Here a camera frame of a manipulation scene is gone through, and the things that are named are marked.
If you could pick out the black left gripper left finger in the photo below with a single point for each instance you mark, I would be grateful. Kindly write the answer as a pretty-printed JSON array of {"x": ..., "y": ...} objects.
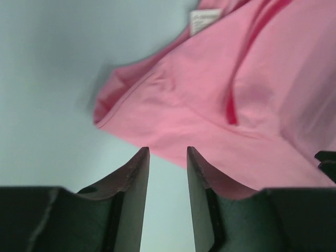
[{"x": 104, "y": 216}]

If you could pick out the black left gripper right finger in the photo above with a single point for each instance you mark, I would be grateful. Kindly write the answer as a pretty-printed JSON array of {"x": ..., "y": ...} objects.
[{"x": 228, "y": 216}]

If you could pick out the pink t shirt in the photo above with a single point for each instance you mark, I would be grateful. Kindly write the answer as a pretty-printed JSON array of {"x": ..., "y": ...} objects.
[{"x": 254, "y": 93}]

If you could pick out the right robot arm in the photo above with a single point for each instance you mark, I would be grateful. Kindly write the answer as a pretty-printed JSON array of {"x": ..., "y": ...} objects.
[{"x": 327, "y": 164}]

